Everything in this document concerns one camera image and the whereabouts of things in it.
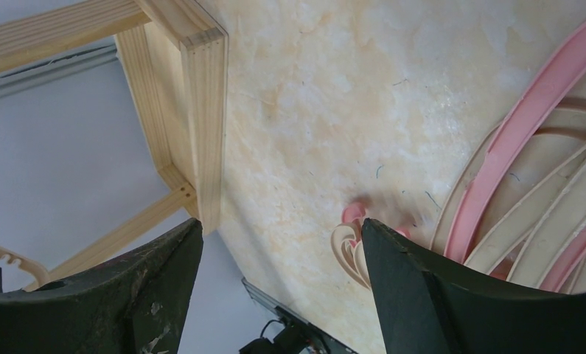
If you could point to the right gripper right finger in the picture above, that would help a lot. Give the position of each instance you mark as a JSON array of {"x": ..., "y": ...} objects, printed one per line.
[{"x": 427, "y": 303}]

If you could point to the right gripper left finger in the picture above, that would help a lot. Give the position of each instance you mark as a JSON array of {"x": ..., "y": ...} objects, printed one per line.
[{"x": 136, "y": 302}]

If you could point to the beige hanger with left hook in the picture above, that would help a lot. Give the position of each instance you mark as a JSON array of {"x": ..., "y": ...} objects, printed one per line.
[{"x": 346, "y": 244}]

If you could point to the black base bar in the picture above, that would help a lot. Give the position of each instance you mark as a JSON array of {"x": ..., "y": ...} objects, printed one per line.
[{"x": 288, "y": 332}]

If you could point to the beige hanger pile front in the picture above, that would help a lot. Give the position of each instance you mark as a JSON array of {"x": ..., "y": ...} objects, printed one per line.
[{"x": 534, "y": 228}]

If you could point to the wooden hanger rack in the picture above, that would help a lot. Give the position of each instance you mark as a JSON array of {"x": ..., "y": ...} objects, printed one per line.
[{"x": 175, "y": 57}]

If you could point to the pink hanger in pile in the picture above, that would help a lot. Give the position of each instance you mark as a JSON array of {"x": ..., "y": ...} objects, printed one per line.
[{"x": 463, "y": 210}]

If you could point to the aluminium rail frame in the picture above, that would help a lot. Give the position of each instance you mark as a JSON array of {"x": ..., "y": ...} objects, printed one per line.
[{"x": 46, "y": 71}]

